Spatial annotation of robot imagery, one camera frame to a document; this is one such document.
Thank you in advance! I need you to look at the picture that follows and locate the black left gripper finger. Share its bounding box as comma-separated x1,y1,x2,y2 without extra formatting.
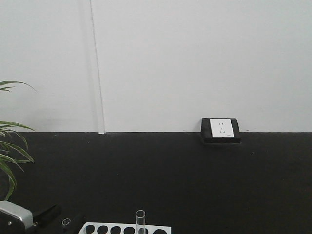
62,213,85,234
33,205,61,226

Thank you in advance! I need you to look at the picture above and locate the clear glass test tube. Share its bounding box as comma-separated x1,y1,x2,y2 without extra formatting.
61,218,71,226
136,210,146,234

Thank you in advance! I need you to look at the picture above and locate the black white power outlet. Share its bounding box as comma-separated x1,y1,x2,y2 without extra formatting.
200,118,241,144

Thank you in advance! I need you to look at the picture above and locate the white test tube rack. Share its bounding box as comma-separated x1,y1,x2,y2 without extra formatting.
79,222,172,234

